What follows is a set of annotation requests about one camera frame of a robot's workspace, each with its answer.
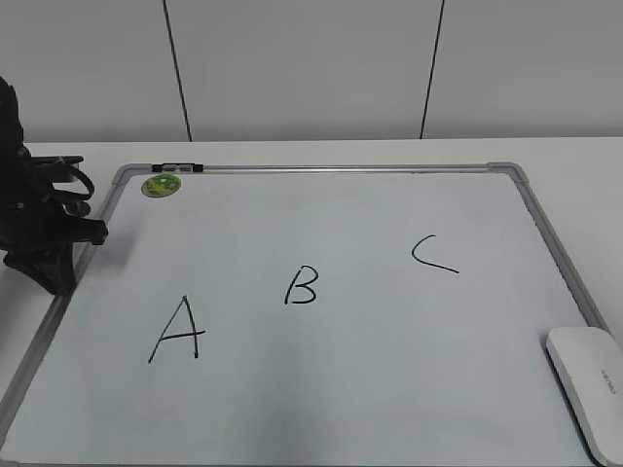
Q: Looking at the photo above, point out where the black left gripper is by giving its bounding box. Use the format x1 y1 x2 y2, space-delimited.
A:
1 80 108 296

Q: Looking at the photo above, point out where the white board eraser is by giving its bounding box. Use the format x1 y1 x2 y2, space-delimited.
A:
546 327 622 466

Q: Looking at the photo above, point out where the round green sticker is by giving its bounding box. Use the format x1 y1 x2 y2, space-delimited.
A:
141 174 182 198

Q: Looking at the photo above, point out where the black silver marker clip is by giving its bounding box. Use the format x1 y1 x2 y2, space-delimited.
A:
151 162 203 173

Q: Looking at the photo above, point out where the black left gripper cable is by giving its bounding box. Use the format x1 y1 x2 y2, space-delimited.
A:
48 164 96 216

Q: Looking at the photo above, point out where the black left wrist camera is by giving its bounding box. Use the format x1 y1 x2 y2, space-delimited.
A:
31 155 84 167

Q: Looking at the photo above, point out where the white board with grey frame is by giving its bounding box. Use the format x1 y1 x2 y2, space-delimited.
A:
1 162 606 466

